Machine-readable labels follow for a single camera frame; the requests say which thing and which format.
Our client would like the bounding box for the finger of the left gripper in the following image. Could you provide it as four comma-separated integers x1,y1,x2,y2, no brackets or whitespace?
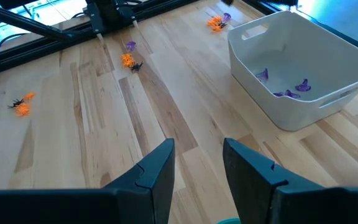
116,5,139,29
84,3,104,40

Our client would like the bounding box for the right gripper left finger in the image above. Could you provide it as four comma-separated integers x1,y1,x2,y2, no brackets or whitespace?
0,138,176,224

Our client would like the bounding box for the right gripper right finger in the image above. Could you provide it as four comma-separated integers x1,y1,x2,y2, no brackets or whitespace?
223,138,358,224

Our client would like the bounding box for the white plastic bin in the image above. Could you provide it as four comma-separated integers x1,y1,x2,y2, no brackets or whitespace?
227,11,358,131

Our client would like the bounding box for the black aluminium rig frame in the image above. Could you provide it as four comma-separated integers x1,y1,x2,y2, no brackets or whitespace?
0,0,358,103

